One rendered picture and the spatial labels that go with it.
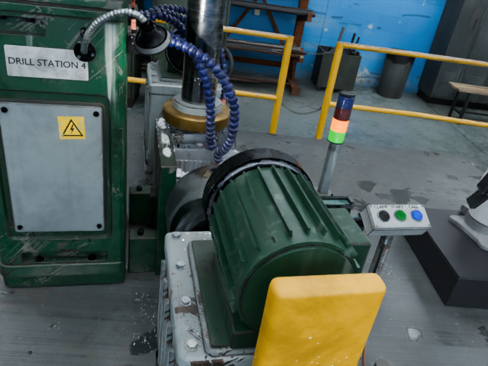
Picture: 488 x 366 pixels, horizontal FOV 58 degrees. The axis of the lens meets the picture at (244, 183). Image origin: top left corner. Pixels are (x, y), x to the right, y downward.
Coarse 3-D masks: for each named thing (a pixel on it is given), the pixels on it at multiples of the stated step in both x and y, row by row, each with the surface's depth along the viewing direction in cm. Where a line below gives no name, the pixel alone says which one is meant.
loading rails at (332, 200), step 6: (324, 198) 149; (330, 198) 150; (336, 198) 150; (342, 198) 151; (348, 198) 150; (330, 204) 147; (336, 204) 148; (342, 204) 148; (348, 204) 149; (348, 210) 150; (354, 216) 142; (360, 216) 142; (360, 222) 140; (360, 228) 142
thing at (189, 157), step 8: (184, 136) 125; (192, 136) 126; (200, 136) 126; (176, 144) 124; (184, 144) 126; (192, 144) 127; (200, 144) 123; (176, 152) 117; (184, 152) 117; (192, 152) 118; (200, 152) 118; (208, 152) 119; (176, 160) 118; (184, 160) 118; (192, 160) 119; (200, 160) 119; (208, 160) 120; (184, 168) 119; (192, 168) 120
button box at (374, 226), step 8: (368, 208) 117; (376, 208) 117; (384, 208) 118; (392, 208) 118; (400, 208) 119; (408, 208) 119; (416, 208) 120; (424, 208) 121; (368, 216) 117; (376, 216) 116; (392, 216) 117; (408, 216) 118; (424, 216) 119; (368, 224) 117; (376, 224) 114; (384, 224) 115; (392, 224) 116; (400, 224) 116; (408, 224) 117; (416, 224) 117; (424, 224) 118; (368, 232) 117; (376, 232) 116; (384, 232) 117; (392, 232) 118; (400, 232) 119; (408, 232) 119; (416, 232) 120
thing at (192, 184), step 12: (204, 168) 106; (180, 180) 106; (192, 180) 103; (204, 180) 101; (180, 192) 102; (192, 192) 99; (168, 204) 106; (180, 204) 99; (192, 204) 95; (168, 216) 103; (180, 216) 96; (192, 216) 94; (204, 216) 92; (168, 228) 101; (180, 228) 95; (192, 228) 92; (204, 228) 93
